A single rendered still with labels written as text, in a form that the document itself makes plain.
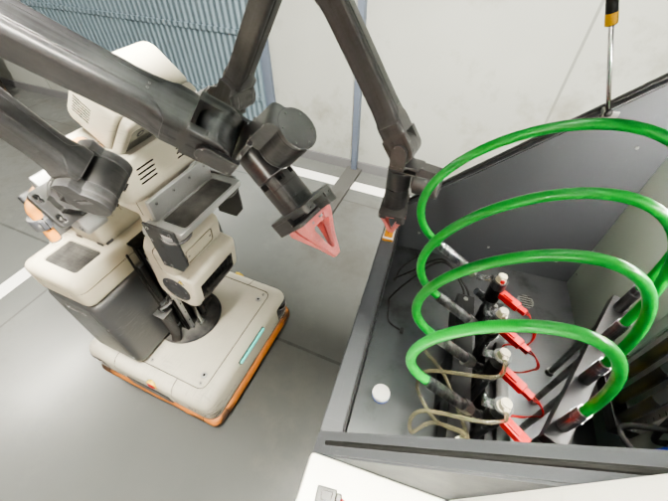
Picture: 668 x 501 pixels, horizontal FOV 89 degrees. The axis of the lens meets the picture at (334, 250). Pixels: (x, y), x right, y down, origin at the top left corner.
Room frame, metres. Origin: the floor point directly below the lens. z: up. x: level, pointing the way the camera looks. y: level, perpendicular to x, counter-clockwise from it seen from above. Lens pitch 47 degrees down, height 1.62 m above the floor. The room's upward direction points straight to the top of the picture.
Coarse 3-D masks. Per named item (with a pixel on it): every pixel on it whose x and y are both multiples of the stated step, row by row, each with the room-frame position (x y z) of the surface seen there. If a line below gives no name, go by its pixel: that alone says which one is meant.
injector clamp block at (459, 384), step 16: (464, 304) 0.43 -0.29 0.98; (496, 304) 0.43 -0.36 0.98; (448, 320) 0.44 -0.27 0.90; (480, 336) 0.37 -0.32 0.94; (448, 368) 0.30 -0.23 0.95; (464, 368) 0.29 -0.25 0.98; (464, 384) 0.25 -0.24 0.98; (480, 400) 0.23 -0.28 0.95; (464, 416) 0.20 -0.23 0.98; (448, 432) 0.17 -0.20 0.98
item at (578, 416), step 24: (432, 336) 0.21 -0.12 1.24; (456, 336) 0.20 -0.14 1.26; (576, 336) 0.17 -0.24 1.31; (600, 336) 0.17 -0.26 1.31; (408, 360) 0.21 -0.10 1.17; (624, 360) 0.15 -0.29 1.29; (432, 384) 0.20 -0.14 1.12; (624, 384) 0.15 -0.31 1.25; (576, 408) 0.15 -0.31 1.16; (600, 408) 0.14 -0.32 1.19
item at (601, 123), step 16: (528, 128) 0.42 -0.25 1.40; (544, 128) 0.41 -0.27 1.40; (560, 128) 0.41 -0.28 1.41; (576, 128) 0.40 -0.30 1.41; (592, 128) 0.40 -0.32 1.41; (608, 128) 0.39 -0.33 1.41; (624, 128) 0.39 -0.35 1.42; (640, 128) 0.38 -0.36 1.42; (656, 128) 0.38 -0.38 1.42; (496, 144) 0.43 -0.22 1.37; (464, 160) 0.44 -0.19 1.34; (656, 272) 0.34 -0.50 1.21
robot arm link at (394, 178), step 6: (390, 174) 0.67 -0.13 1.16; (396, 174) 0.66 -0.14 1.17; (402, 174) 0.66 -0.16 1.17; (408, 174) 0.66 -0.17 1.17; (414, 174) 0.66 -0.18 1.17; (390, 180) 0.67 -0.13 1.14; (396, 180) 0.66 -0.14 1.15; (402, 180) 0.66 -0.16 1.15; (408, 180) 0.66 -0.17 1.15; (390, 186) 0.67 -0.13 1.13; (396, 186) 0.66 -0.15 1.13; (402, 186) 0.66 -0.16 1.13; (408, 186) 0.67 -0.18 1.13
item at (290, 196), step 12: (288, 168) 0.43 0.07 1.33; (276, 180) 0.41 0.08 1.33; (288, 180) 0.41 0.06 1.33; (300, 180) 0.42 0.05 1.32; (264, 192) 0.41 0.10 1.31; (276, 192) 0.40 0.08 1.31; (288, 192) 0.40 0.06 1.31; (300, 192) 0.40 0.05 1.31; (324, 192) 0.40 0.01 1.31; (276, 204) 0.39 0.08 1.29; (288, 204) 0.39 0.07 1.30; (300, 204) 0.39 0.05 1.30; (312, 204) 0.37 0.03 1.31; (288, 216) 0.38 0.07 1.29; (300, 216) 0.37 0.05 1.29
